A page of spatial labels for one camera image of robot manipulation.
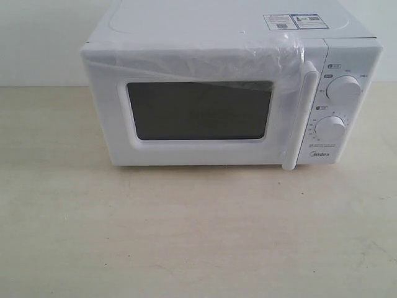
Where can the white microwave door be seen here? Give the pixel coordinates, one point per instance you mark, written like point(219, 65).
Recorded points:
point(153, 123)

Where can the clear plastic film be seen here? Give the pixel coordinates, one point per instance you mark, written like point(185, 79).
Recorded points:
point(278, 59)

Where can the white Midea microwave body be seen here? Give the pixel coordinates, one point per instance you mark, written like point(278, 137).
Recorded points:
point(352, 49)

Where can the lower white control knob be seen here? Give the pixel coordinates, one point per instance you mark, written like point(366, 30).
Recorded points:
point(330, 128)

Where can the upper white control knob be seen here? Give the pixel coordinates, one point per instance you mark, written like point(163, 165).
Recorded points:
point(344, 90)

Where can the white control knob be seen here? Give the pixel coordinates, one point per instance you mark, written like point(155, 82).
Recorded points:
point(344, 90)
point(330, 128)

